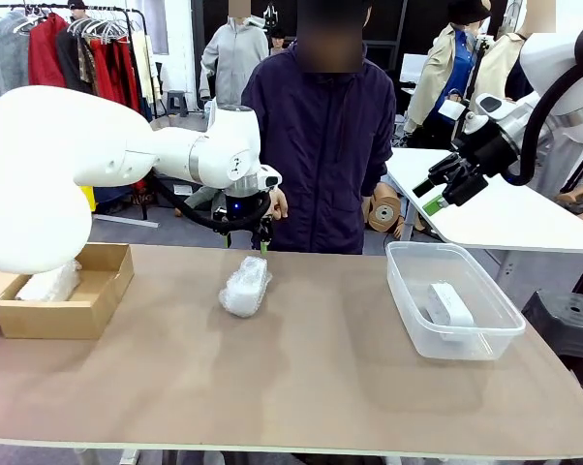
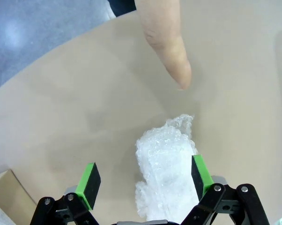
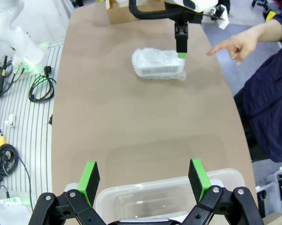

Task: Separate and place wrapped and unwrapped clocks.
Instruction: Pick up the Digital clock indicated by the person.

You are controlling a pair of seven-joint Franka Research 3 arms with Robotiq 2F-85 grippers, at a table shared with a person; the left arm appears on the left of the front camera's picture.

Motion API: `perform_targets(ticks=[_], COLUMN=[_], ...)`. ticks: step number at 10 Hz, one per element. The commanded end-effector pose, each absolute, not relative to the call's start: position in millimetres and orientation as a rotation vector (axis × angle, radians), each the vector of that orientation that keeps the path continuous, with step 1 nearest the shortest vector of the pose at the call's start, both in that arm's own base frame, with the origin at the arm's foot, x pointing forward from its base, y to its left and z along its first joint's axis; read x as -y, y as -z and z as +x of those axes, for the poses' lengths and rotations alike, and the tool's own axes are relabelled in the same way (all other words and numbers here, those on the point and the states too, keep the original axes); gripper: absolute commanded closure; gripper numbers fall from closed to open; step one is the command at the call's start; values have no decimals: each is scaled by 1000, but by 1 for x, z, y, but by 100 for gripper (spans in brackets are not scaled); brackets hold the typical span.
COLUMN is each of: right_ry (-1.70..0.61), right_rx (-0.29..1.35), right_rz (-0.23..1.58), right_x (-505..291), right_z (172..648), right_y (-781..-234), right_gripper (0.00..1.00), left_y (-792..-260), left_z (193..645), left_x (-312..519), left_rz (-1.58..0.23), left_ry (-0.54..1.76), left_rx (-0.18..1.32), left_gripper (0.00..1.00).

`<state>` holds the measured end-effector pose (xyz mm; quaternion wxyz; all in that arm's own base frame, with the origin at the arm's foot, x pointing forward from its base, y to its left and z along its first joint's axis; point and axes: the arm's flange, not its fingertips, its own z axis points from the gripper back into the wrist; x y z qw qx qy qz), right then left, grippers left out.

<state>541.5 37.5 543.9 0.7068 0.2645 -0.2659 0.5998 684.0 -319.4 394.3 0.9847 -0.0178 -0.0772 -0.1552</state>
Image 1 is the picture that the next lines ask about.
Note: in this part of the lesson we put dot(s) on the person's right hand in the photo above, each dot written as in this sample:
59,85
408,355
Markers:
280,202

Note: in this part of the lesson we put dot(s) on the large brown paper roll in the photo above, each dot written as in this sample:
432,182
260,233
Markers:
383,213

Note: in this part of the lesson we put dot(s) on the black tripod pole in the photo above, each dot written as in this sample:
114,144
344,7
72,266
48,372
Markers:
475,72

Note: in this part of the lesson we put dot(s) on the mannequin cream vest navy shirt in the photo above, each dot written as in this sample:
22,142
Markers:
495,63

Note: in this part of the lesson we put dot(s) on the mannequin beige jacket blue shirt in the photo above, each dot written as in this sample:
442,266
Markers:
446,72

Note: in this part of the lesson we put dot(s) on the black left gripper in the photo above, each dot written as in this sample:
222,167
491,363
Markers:
243,210

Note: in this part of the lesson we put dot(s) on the white unwrapped digital clock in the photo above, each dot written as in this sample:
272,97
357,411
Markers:
451,305

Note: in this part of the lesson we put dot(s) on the mannequin in grey hoodie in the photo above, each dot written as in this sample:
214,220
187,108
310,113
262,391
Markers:
233,53

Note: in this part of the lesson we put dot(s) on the white table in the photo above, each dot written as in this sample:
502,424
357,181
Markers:
514,223

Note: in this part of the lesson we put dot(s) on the black metal clothes rack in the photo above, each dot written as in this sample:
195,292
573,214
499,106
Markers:
102,8

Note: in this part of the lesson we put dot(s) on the black plastic stool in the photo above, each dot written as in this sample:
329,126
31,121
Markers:
567,319

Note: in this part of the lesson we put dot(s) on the red dress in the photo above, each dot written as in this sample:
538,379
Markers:
112,72

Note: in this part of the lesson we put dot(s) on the black hanging garment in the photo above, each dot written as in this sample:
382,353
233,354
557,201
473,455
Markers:
71,63

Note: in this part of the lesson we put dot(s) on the bubble-wrapped white clock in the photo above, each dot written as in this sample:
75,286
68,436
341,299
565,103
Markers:
49,286
245,288

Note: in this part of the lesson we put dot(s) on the white bar on floor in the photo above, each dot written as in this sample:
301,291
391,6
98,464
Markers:
127,221

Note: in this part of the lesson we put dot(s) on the small grey stool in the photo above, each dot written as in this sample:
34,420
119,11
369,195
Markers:
177,97

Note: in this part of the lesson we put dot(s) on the cream hanging garment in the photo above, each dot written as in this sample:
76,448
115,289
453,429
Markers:
141,68

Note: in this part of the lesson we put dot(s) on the person in navy jacket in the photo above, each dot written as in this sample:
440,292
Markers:
320,155

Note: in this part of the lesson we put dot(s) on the navy hanging garment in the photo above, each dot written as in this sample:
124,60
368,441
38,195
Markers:
112,193

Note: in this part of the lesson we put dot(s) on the light grey fuzzy coat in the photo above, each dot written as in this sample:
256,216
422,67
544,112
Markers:
6,58

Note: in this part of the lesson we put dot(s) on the kneeling mannequin in green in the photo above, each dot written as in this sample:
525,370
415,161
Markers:
202,196

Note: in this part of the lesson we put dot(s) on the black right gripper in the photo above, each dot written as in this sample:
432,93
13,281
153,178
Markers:
487,152

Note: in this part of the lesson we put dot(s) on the red coat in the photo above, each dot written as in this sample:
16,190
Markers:
47,58

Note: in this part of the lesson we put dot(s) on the brown cardboard box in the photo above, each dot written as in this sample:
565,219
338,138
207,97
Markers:
54,319

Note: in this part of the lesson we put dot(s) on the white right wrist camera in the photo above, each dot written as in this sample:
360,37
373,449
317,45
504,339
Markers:
451,110

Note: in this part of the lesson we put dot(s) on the lying bare mannequin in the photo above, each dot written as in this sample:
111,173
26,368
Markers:
574,196

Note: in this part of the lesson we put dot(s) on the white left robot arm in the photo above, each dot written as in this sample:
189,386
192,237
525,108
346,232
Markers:
54,160

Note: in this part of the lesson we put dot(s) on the clear plastic container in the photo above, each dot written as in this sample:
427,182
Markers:
466,346

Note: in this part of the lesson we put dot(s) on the white box on shelf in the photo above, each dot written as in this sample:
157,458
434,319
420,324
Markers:
412,68

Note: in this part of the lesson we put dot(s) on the yellow bag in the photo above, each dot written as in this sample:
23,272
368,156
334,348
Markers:
90,201

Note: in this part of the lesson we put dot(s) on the black storage bin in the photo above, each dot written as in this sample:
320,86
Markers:
185,190

